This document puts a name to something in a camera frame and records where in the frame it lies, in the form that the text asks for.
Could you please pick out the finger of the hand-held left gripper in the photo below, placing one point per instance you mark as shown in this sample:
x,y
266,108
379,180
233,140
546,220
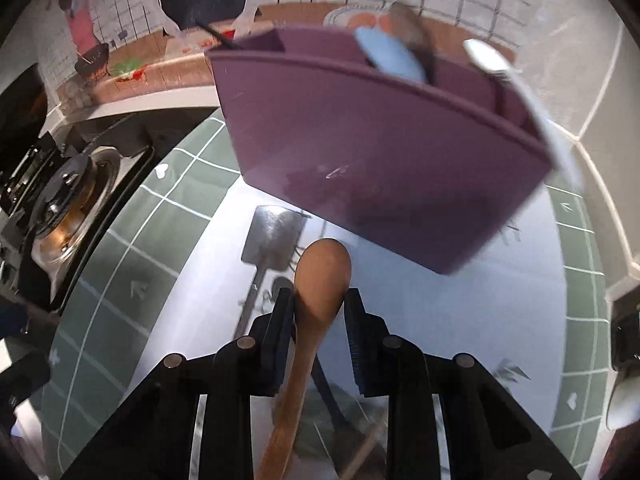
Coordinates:
x,y
22,380
12,320

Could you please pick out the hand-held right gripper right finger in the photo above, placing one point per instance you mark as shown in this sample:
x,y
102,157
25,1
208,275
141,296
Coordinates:
x,y
356,342

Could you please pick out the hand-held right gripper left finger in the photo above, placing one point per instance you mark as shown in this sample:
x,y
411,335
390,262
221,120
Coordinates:
x,y
281,345

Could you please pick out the light wooden spoon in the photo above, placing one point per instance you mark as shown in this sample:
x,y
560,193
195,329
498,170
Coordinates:
x,y
320,280

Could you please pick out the purple utensil holder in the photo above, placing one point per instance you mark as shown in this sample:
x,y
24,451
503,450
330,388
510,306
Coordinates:
x,y
375,160

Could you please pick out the blue plastic spoon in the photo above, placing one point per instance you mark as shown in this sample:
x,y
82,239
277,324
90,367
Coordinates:
x,y
390,55

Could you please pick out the white spoon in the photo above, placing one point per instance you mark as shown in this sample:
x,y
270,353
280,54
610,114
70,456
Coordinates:
x,y
487,57

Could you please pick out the dark wooden spoon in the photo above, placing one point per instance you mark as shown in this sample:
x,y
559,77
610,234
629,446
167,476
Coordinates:
x,y
410,25

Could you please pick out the wooden chopstick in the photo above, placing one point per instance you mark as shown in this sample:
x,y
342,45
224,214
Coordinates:
x,y
367,447

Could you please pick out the metal spatula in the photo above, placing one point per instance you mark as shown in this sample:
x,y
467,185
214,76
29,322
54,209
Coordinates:
x,y
272,235

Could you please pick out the black gas stove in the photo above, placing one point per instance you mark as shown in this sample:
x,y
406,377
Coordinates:
x,y
65,185

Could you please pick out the green checked deer tablecloth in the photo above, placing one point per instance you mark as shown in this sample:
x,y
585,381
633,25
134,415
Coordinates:
x,y
150,260

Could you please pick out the teal capped salt shaker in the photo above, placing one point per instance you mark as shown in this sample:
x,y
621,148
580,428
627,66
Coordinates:
x,y
620,402

